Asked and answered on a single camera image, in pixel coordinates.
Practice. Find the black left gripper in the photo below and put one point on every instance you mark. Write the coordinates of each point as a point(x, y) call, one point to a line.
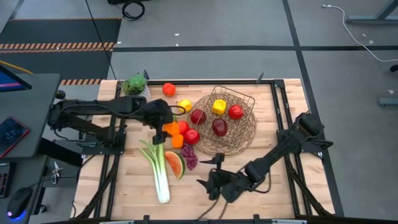
point(158, 113)

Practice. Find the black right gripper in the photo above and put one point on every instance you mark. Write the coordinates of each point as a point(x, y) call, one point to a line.
point(230, 185)

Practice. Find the green pear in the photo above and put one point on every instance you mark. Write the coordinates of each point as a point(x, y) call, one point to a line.
point(175, 119)

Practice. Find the yellow apple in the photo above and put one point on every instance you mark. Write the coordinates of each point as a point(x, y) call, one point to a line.
point(186, 106)

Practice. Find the dark maroon apple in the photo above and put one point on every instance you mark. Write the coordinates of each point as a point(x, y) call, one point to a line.
point(219, 127)

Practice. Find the orange red round fruit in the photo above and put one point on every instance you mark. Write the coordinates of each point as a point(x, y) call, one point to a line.
point(168, 89)

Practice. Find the yellow bell pepper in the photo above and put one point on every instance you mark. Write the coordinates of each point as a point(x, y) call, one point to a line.
point(219, 106)

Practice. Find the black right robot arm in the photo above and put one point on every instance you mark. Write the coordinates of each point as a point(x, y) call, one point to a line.
point(292, 140)

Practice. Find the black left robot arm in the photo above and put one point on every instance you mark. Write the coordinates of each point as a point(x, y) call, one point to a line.
point(102, 107)

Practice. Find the purple grape bunch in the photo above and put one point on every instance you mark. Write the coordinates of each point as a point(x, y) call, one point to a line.
point(189, 157)

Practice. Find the watermelon slice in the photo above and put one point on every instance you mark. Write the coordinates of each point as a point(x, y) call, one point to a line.
point(175, 164)

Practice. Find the pink red apple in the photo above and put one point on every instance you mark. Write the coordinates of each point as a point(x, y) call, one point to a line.
point(191, 137)

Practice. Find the celery stalk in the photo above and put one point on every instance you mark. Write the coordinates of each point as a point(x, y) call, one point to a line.
point(161, 180)

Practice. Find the green plant in patterned pot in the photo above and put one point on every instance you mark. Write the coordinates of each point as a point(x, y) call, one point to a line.
point(136, 84)

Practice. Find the small metal tool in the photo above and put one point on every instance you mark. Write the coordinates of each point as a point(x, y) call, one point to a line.
point(56, 172)

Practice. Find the dark grey side desk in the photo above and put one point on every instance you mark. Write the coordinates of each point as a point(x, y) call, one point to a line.
point(31, 102)

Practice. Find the black striped floor mat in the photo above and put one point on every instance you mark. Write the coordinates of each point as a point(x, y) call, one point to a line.
point(62, 32)

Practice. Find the tablet in red case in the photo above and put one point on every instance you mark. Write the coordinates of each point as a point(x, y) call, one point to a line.
point(12, 135)

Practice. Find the black computer mouse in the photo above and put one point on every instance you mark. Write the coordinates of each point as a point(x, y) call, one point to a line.
point(18, 202)

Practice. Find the computer monitor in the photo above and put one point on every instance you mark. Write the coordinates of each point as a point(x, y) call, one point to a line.
point(9, 82)

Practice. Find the black keyboard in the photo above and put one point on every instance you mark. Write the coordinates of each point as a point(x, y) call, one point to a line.
point(3, 183)

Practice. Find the grey desk foot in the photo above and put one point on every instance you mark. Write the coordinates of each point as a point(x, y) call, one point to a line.
point(388, 102)

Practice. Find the black chair wheel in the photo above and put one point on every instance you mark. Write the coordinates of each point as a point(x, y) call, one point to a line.
point(394, 68)

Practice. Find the black aluminium table frame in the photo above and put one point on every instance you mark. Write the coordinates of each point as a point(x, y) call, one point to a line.
point(202, 81)

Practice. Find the white rail bracket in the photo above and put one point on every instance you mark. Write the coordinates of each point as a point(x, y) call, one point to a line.
point(116, 222)
point(289, 221)

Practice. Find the grey desk leg frame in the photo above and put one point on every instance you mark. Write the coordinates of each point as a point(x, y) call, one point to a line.
point(367, 20)

